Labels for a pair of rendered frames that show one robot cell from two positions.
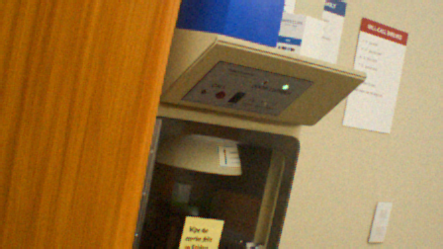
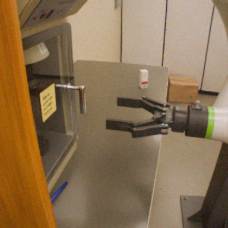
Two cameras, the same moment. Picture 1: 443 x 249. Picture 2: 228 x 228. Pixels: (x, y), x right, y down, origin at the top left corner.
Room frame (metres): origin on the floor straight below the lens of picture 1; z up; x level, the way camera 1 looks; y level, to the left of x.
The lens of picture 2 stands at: (0.76, 0.16, 1.48)
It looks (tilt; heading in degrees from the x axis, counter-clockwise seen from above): 30 degrees down; 328
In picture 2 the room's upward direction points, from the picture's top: straight up
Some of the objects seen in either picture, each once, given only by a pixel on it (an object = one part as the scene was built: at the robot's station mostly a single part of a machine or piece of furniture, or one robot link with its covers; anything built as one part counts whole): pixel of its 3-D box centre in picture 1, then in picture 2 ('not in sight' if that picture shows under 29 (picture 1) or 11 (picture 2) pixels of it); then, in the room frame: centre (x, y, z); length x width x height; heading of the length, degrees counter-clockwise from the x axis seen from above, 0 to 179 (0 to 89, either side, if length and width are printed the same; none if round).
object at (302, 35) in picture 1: (299, 36); not in sight; (1.31, -0.08, 1.54); 0.05 x 0.05 x 0.06; 52
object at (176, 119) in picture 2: not in sight; (169, 118); (1.16, -0.30, 1.14); 0.09 x 0.08 x 0.07; 44
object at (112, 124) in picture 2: not in sight; (119, 124); (1.21, -0.16, 1.14); 0.07 x 0.01 x 0.03; 44
